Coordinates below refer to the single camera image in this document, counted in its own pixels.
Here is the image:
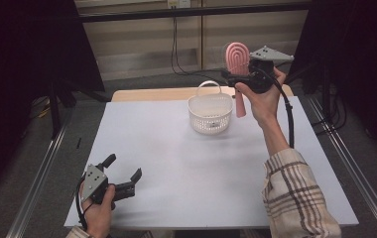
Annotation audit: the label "black socket cable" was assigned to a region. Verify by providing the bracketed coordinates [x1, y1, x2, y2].
[171, 16, 224, 76]

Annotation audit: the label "left hand-held gripper black cable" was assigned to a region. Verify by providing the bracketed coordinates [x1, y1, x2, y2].
[75, 177, 95, 231]

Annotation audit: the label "metal floor rail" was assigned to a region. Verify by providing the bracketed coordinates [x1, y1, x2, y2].
[305, 95, 377, 238]
[6, 98, 75, 238]

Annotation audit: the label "black curtain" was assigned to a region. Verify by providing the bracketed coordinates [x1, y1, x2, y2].
[0, 0, 106, 202]
[289, 0, 377, 160]

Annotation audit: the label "hand-held gripper black cable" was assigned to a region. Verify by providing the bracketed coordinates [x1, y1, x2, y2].
[75, 177, 95, 231]
[259, 67, 296, 150]

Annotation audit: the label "right hand-held gripper black cable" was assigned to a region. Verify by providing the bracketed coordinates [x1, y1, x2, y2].
[259, 67, 296, 150]

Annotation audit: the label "white slotted plastic basket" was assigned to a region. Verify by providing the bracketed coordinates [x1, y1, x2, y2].
[187, 79, 234, 136]

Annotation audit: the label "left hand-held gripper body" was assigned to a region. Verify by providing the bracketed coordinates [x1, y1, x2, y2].
[79, 162, 136, 211]

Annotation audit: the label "pink hairbrush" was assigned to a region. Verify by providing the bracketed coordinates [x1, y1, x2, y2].
[225, 41, 251, 119]

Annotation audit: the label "black metal stand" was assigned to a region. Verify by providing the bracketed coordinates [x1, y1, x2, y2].
[49, 77, 111, 140]
[289, 59, 334, 123]

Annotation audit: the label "white wall socket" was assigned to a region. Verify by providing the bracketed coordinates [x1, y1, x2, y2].
[167, 0, 191, 9]

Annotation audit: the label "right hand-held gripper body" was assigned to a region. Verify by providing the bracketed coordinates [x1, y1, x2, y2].
[242, 45, 295, 95]

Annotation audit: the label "person's left hand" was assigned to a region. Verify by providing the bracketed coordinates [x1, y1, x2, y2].
[80, 182, 117, 238]

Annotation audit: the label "black floor cables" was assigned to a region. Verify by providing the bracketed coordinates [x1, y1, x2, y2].
[312, 95, 348, 135]

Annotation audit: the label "person's right hand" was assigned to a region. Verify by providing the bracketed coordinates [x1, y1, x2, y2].
[235, 67, 288, 129]

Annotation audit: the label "beige long counter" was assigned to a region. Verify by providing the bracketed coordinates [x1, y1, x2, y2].
[73, 0, 312, 82]

